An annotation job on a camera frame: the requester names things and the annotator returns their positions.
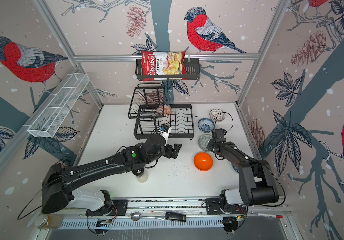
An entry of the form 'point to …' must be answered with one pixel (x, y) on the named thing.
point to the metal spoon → (136, 216)
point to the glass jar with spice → (48, 221)
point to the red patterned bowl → (165, 110)
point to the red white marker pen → (267, 215)
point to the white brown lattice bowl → (214, 113)
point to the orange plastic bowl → (203, 161)
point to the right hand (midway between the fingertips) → (211, 147)
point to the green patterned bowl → (203, 140)
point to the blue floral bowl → (206, 125)
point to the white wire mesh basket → (58, 105)
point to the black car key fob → (175, 216)
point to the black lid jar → (141, 175)
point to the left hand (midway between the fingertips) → (175, 144)
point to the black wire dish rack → (147, 106)
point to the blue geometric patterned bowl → (236, 170)
